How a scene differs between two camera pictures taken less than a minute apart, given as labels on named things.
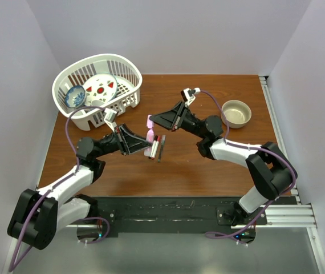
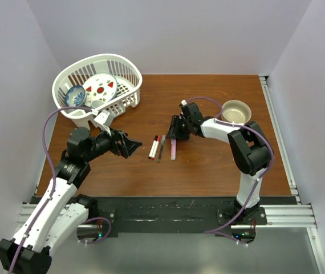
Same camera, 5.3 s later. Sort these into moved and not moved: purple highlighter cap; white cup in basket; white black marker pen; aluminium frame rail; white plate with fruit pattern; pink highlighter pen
Moved: pink highlighter pen; purple highlighter cap
Not moved: aluminium frame rail; white black marker pen; white cup in basket; white plate with fruit pattern
